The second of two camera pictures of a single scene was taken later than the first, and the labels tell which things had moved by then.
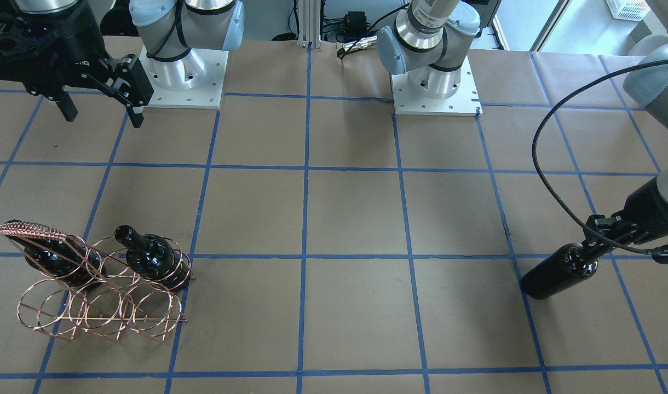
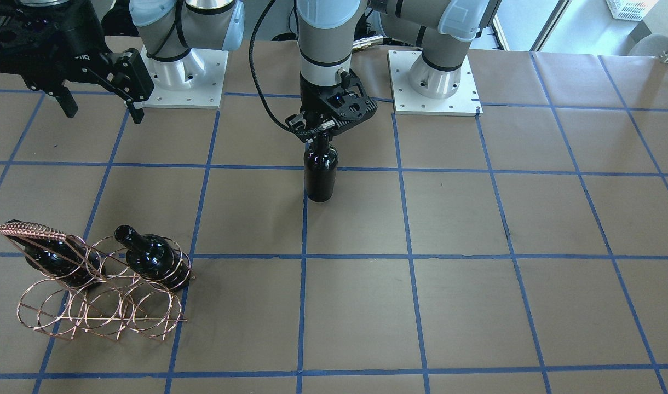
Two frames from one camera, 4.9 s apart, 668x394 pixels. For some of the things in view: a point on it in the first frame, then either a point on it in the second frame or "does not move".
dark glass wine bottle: x=567 y=265 → x=321 y=160
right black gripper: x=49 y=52 does not move
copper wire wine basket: x=103 y=287 does not move
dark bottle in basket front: x=154 y=258 does not move
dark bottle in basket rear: x=67 y=260 does not move
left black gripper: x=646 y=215 → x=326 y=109
